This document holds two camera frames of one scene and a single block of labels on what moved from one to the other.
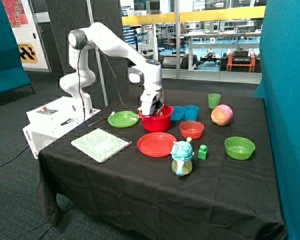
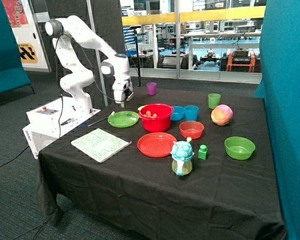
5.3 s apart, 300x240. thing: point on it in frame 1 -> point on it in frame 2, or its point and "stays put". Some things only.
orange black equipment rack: x=241 y=60 stays put
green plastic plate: x=123 y=119 stays put
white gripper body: x=152 y=101 -> x=123 y=90
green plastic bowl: x=239 y=148 stays put
